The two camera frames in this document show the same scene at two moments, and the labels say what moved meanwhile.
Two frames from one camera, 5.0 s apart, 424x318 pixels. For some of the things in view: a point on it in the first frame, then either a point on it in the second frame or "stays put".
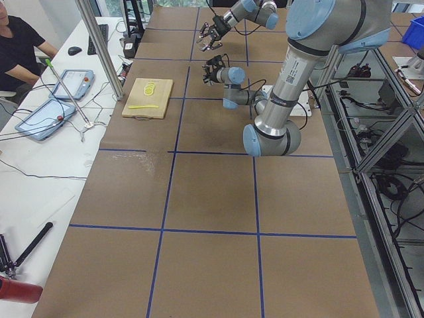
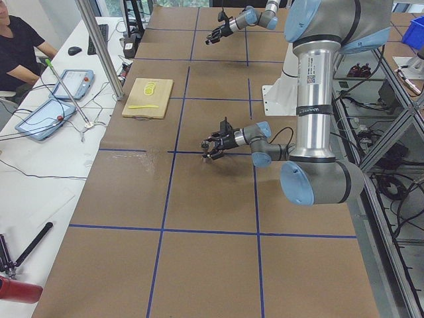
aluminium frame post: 85,10 stays put
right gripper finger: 205,31 → 214,34
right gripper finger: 209,47 → 209,42
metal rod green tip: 51,67 stays put
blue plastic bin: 414,34 stays put
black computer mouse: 73,50 stays put
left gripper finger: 207,79 → 214,154
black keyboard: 104,28 stays put
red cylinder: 18,291 stays put
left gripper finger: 207,68 → 214,136
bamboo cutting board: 148,98 stays put
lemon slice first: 148,91 stays put
